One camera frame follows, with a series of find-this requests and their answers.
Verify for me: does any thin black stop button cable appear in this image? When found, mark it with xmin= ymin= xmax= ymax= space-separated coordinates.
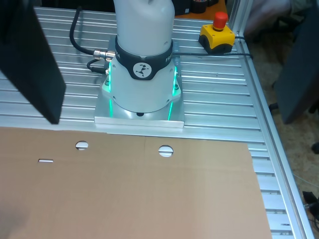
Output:
xmin=171 ymin=36 xmax=254 ymax=60

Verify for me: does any short black base cable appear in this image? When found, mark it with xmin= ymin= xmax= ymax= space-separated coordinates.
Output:
xmin=86 ymin=59 xmax=110 ymax=75

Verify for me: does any brown cardboard sheet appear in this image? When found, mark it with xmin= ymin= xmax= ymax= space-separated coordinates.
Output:
xmin=0 ymin=126 xmax=272 ymax=239

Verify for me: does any yellow emergency stop button box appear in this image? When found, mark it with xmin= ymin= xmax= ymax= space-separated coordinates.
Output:
xmin=198 ymin=11 xmax=236 ymax=54

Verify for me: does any black tape roll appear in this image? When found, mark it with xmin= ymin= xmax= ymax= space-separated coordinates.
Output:
xmin=190 ymin=0 xmax=207 ymax=13

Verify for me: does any black cable with metal connector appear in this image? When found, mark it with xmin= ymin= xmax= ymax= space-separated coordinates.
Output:
xmin=69 ymin=6 xmax=117 ymax=62

